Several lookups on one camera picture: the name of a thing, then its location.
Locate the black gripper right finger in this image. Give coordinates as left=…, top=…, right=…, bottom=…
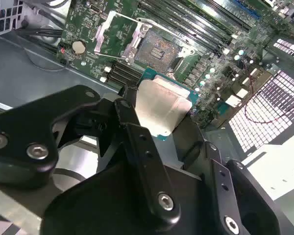
left=172, top=113, right=294, bottom=235

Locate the silver green CPU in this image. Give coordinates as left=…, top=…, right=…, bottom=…
left=134, top=68, right=201, bottom=142

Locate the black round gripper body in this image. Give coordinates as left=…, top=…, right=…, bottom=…
left=43, top=161, right=221, bottom=235

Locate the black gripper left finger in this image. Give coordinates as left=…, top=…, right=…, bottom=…
left=0, top=84, right=182, bottom=228

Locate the metal socket cover frame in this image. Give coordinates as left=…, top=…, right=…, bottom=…
left=94, top=11, right=149, bottom=62

